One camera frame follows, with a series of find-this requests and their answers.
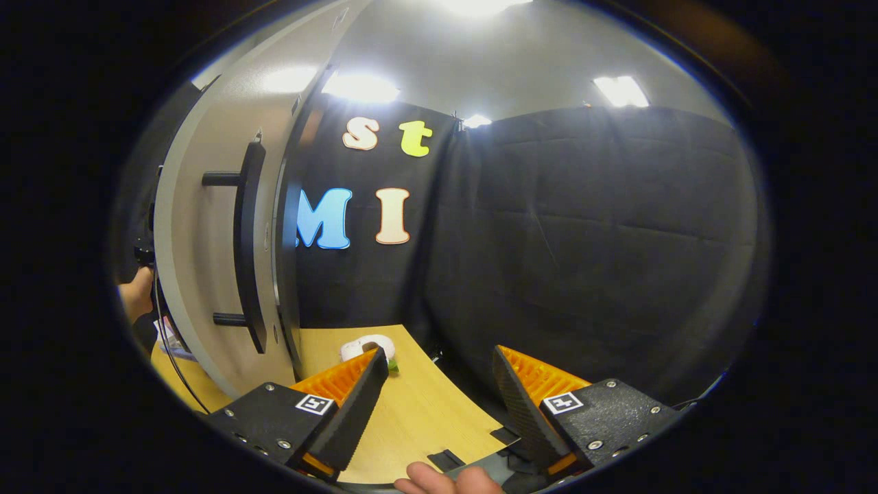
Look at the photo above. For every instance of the beige cabinet door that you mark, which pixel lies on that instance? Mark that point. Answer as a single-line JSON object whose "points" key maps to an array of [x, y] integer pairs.
{"points": [[206, 274]]}

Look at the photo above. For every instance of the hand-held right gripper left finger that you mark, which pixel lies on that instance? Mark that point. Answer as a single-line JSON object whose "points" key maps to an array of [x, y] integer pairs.
{"points": [[357, 418]]}

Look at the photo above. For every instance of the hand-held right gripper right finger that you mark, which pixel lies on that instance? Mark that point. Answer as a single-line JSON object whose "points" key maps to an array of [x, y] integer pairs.
{"points": [[521, 418]]}

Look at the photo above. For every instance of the white rounded toy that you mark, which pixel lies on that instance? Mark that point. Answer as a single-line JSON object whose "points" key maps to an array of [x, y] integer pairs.
{"points": [[353, 348]]}

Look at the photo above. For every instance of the black tape strip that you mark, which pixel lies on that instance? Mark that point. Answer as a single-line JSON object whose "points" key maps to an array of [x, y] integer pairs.
{"points": [[446, 460]]}

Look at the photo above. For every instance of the black backdrop cloth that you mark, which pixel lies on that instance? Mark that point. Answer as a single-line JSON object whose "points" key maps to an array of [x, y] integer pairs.
{"points": [[583, 240]]}

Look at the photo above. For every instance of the ceiling light panel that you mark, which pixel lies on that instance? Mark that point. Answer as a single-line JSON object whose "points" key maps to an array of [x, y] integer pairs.
{"points": [[621, 91], [477, 121], [360, 87]]}

